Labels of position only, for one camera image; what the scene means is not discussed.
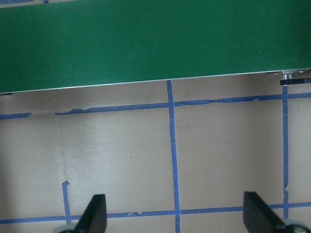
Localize green conveyor belt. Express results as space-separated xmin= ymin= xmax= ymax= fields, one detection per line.
xmin=0 ymin=0 xmax=311 ymax=95

